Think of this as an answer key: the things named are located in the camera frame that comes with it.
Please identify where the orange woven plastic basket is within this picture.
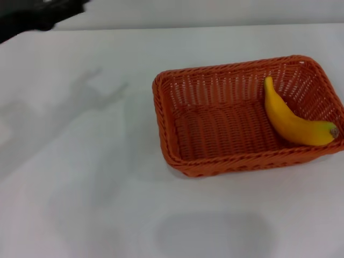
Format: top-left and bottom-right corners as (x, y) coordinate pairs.
(152, 55), (344, 179)

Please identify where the yellow plastic banana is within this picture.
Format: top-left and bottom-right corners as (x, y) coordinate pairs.
(263, 76), (340, 147)

